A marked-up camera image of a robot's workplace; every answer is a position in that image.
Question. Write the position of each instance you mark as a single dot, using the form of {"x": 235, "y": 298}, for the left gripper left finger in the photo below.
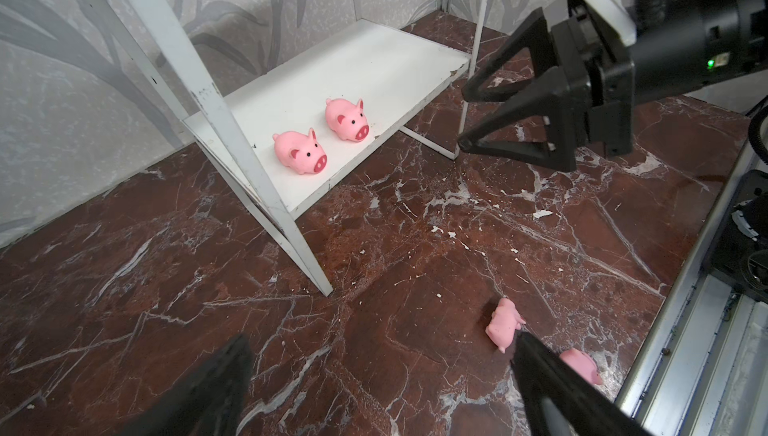
{"x": 207, "y": 401}

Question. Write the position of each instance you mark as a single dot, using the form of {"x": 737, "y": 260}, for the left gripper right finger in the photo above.
{"x": 558, "y": 401}

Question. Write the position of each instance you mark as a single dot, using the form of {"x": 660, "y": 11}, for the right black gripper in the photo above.
{"x": 586, "y": 99}

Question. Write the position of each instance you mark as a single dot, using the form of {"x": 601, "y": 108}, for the pink pig toy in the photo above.
{"x": 347, "y": 120}
{"x": 505, "y": 322}
{"x": 300, "y": 152}
{"x": 582, "y": 364}

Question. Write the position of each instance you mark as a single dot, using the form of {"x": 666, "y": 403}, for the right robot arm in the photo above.
{"x": 682, "y": 46}

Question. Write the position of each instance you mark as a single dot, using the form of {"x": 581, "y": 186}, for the white two-tier metal shelf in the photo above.
{"x": 396, "y": 74}

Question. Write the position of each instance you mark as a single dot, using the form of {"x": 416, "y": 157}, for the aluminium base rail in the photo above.
{"x": 702, "y": 369}

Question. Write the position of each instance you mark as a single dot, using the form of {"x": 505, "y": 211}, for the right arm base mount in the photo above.
{"x": 738, "y": 255}

